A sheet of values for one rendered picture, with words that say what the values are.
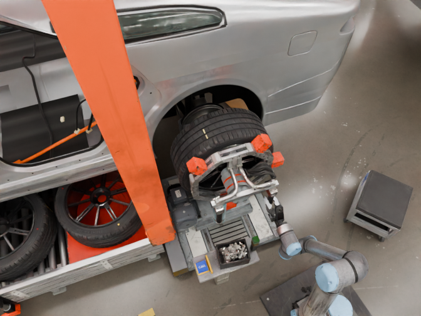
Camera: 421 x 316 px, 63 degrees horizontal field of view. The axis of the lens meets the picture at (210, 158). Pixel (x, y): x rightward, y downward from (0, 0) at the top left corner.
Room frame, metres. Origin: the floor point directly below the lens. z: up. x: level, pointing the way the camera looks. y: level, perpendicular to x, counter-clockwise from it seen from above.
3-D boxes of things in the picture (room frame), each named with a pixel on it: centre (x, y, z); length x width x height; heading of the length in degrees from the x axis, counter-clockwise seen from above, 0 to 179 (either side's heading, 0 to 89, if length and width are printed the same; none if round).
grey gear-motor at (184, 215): (1.16, 0.24, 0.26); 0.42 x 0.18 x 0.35; 19
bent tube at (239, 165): (1.01, -0.27, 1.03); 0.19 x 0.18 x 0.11; 19
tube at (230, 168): (0.95, -0.08, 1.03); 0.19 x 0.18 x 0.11; 19
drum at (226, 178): (1.03, -0.16, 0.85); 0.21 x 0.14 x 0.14; 19
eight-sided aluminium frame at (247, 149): (1.09, -0.13, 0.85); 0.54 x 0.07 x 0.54; 109
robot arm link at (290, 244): (0.66, -0.47, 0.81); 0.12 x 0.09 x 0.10; 20
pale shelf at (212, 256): (0.67, -0.10, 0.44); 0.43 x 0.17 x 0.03; 109
